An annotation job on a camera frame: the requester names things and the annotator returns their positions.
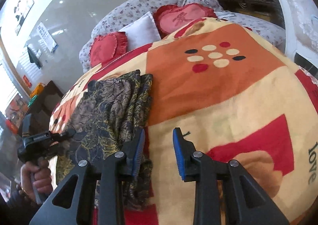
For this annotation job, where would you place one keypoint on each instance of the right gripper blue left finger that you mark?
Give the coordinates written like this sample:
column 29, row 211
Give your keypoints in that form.
column 72, row 202

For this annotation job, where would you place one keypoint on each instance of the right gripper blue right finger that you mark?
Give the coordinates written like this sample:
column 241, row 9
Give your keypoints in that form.
column 225, row 192

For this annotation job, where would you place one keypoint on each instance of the navy floral patterned garment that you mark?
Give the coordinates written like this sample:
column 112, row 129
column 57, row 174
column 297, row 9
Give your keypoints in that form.
column 107, row 116

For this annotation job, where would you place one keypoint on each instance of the person's left hand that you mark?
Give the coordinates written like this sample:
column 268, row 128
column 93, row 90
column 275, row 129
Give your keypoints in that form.
column 36, row 176

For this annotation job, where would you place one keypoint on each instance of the dark wooden side table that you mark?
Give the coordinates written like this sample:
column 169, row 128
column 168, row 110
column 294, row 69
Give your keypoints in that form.
column 42, row 108

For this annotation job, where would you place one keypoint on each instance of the yellow bag on table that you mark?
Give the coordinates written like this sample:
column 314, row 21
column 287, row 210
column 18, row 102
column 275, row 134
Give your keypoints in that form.
column 38, row 89

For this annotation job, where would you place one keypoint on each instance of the orange red cream blanket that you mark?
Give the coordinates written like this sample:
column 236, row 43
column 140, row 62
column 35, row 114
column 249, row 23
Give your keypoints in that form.
column 235, row 96

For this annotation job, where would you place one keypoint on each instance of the left red heart cushion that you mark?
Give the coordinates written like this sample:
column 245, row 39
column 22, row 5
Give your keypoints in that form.
column 108, row 47

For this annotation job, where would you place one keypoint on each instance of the red heart cushion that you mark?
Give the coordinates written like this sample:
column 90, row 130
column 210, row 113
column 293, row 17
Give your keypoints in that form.
column 170, row 18
column 108, row 47

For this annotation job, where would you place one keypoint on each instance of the white square pillow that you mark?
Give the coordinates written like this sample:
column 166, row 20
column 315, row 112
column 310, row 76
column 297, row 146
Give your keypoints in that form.
column 141, row 32

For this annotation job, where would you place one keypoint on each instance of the right red heart cushion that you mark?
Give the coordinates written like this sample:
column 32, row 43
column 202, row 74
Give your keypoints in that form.
column 170, row 18

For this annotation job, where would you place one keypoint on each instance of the floral upholstered headboard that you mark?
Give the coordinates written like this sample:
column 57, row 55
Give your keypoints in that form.
column 130, row 11

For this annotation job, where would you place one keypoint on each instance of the white ornate chair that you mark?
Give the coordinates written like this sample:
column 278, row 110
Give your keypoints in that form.
column 300, row 19

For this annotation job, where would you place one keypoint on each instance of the dark cloth hanging on wall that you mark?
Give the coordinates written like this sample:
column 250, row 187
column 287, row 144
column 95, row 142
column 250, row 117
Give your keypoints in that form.
column 33, row 58

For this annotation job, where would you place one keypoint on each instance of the wall calendar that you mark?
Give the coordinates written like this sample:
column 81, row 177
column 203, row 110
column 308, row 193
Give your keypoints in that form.
column 46, row 38

